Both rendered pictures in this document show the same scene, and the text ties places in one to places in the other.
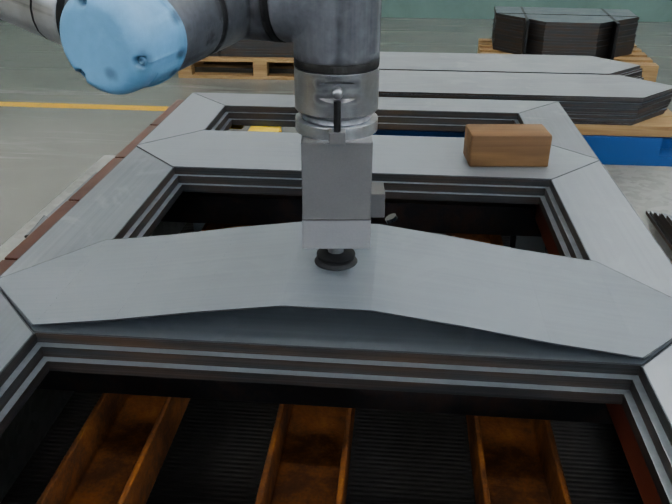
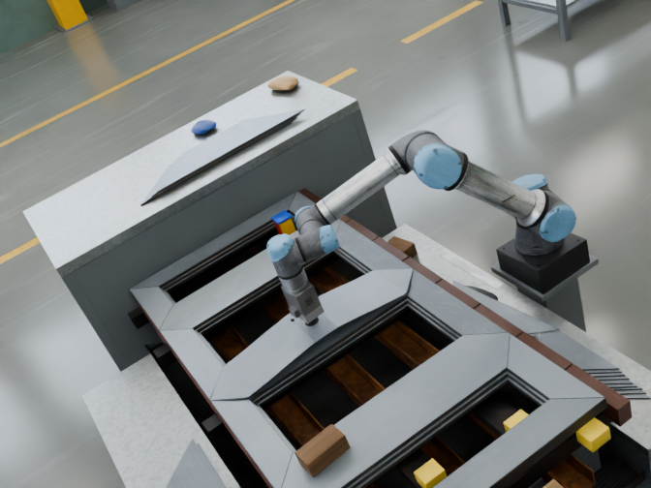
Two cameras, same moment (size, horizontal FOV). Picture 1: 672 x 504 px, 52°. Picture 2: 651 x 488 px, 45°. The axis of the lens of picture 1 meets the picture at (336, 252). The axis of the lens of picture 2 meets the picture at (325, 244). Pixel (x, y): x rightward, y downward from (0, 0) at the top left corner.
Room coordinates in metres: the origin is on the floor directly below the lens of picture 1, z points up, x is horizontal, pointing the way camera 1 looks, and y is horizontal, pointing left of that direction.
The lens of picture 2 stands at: (2.35, -0.67, 2.34)
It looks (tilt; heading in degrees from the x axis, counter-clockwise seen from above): 33 degrees down; 155
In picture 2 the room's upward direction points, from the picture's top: 21 degrees counter-clockwise
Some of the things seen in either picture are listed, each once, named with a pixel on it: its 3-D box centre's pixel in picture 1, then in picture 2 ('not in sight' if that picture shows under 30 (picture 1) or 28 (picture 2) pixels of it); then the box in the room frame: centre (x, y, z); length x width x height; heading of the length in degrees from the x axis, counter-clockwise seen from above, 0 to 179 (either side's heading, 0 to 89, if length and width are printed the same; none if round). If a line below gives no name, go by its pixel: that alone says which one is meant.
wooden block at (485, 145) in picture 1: (506, 145); (322, 449); (1.02, -0.26, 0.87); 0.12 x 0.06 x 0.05; 90
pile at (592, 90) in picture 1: (483, 84); not in sight; (1.61, -0.34, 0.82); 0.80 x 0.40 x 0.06; 85
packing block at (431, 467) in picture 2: not in sight; (430, 475); (1.23, -0.11, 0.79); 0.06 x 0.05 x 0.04; 85
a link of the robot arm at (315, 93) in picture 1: (336, 92); (293, 277); (0.61, 0.00, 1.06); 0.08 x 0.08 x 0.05
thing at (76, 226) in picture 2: not in sight; (189, 161); (-0.48, 0.20, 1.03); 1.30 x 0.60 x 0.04; 85
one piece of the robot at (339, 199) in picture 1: (348, 175); (297, 299); (0.61, -0.01, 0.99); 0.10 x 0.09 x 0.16; 90
